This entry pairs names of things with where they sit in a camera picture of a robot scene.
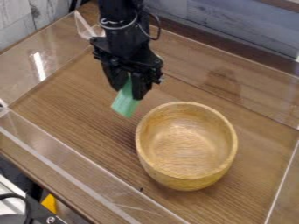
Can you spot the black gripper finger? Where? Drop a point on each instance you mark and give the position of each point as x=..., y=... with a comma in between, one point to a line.
x=142, y=85
x=117, y=75

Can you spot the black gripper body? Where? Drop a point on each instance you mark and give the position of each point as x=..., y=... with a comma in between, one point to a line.
x=125, y=48

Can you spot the green rectangular block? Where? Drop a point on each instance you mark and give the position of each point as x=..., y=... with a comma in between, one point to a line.
x=125, y=104

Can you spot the brown wooden bowl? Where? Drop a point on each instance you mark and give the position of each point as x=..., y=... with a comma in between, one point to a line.
x=186, y=144

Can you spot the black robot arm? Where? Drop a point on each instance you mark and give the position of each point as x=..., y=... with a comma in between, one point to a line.
x=121, y=11

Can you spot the yellow black device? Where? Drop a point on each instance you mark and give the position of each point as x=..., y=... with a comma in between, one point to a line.
x=42, y=212

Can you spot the clear acrylic corner bracket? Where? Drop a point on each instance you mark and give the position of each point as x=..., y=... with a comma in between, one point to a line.
x=87, y=31

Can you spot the clear acrylic enclosure walls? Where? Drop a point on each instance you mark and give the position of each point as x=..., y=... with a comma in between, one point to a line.
x=74, y=145

